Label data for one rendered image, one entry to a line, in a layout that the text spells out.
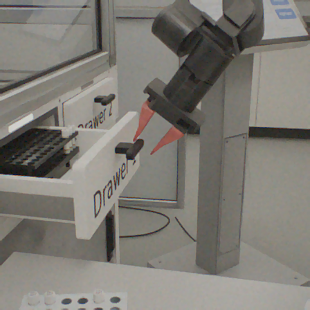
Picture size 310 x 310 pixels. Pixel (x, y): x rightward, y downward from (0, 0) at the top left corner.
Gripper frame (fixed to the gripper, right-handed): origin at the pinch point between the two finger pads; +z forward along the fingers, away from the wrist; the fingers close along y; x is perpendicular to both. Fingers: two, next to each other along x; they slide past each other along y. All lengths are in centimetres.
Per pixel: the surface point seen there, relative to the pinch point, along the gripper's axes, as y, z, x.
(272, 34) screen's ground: -12, -17, -97
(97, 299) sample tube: -6.5, 7.1, 28.1
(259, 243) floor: -71, 62, -129
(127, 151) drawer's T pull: 1.4, -0.2, 6.8
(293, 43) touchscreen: -20, -19, -103
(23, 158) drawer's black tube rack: 13.3, 9.7, 10.2
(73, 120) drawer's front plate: 14.2, 11.5, -13.4
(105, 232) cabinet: -6, 47, -39
